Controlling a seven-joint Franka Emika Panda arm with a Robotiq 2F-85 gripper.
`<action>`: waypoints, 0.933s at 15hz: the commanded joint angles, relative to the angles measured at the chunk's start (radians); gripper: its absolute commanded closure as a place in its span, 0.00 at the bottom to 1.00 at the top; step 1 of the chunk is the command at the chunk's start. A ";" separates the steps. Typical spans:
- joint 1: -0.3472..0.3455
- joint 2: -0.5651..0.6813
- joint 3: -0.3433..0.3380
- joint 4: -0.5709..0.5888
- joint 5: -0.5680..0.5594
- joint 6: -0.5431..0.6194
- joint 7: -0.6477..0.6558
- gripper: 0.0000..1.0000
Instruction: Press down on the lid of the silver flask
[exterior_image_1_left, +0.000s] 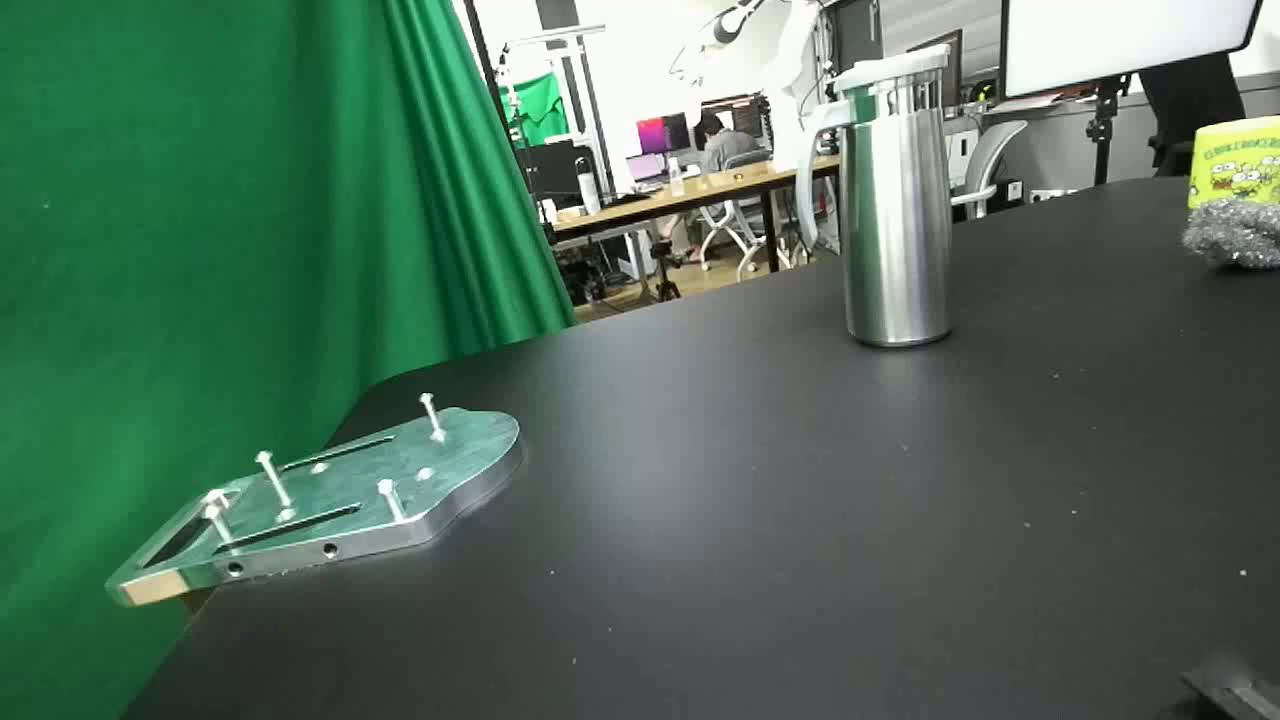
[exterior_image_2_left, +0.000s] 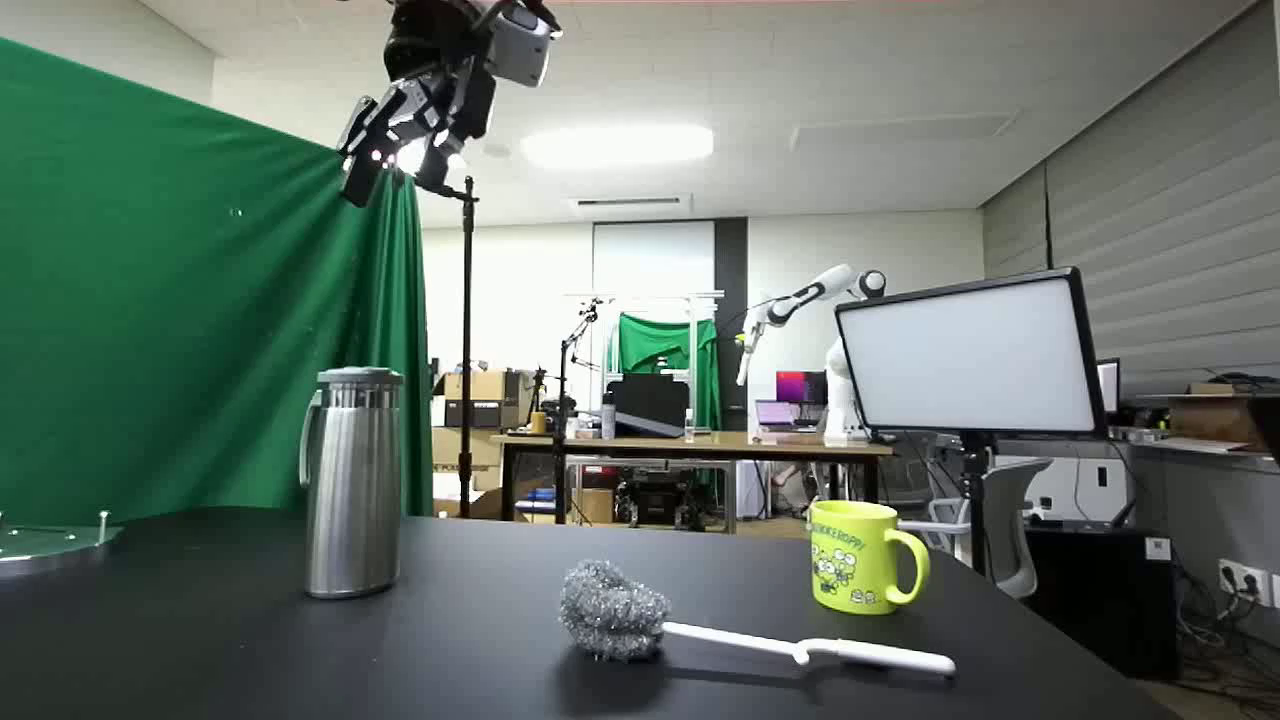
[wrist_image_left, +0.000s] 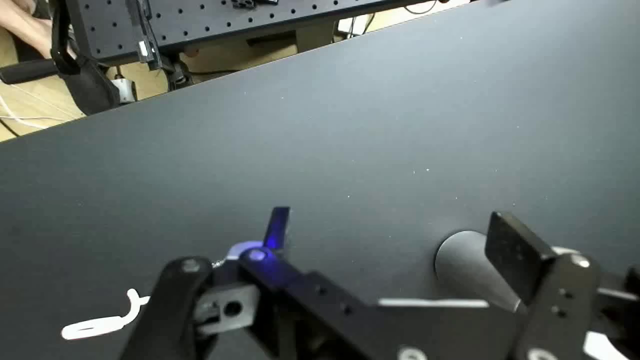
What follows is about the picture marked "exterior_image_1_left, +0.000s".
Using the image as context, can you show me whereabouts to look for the white flask lid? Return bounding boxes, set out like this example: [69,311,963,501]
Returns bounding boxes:
[833,42,957,96]

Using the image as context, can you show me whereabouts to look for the silver metal flask body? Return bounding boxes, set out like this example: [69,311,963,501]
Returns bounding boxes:
[835,76,959,353]

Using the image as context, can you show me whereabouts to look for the wooden office desk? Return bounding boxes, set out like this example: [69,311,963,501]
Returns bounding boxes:
[549,151,842,286]

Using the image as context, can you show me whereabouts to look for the silver screw in plate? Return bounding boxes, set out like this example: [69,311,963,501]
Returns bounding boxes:
[414,388,451,448]
[371,478,413,527]
[201,489,240,549]
[253,448,299,519]

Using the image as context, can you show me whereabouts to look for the monitor with pink screen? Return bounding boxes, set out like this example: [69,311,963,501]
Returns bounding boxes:
[631,112,694,160]

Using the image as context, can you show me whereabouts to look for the seated person in grey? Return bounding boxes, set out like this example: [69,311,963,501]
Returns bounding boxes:
[693,110,775,177]

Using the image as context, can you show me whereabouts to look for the grey metal mounting plate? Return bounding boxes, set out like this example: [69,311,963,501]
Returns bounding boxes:
[104,406,529,613]

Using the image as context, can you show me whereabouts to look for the small green backdrop cloth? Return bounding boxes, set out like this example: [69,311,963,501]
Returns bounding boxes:
[508,74,573,149]

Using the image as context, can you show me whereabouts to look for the white office chair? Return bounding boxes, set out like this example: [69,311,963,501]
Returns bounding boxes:
[946,117,1031,224]

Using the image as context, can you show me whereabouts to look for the green fabric curtain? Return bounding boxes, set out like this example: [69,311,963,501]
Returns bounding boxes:
[0,0,580,720]

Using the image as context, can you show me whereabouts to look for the black tripod stand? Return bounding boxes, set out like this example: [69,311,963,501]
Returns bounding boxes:
[1079,76,1128,191]

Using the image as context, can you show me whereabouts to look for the white display board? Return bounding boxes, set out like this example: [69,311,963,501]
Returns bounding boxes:
[994,0,1268,101]

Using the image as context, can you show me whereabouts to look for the black flat object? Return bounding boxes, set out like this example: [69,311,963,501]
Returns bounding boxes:
[1178,653,1280,720]

